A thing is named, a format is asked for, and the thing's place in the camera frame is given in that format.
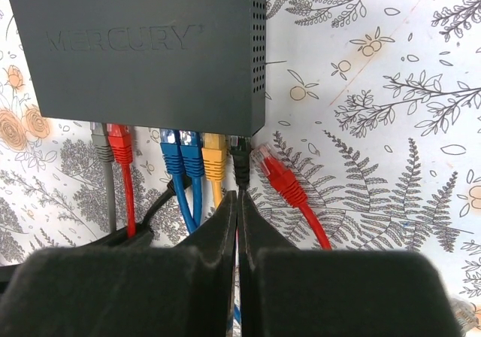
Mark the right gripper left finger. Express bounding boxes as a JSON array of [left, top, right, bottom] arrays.
[[1, 191, 237, 336]]

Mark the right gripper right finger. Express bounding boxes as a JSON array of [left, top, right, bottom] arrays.
[[237, 192, 461, 336]]

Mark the red ethernet cable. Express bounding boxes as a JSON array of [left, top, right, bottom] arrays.
[[251, 141, 333, 250], [106, 123, 137, 238]]

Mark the yellow ethernet cable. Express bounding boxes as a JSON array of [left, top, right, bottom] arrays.
[[201, 132, 228, 208]]

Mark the blue ethernet cable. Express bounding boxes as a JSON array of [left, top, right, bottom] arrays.
[[159, 128, 198, 235], [179, 129, 206, 232]]

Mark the black ethernet cable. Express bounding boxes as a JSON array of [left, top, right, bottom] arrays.
[[229, 134, 252, 192]]

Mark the black network switch box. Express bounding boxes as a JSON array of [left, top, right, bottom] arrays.
[[9, 0, 267, 137]]

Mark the floral table mat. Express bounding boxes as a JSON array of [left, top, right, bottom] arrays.
[[0, 0, 481, 337]]

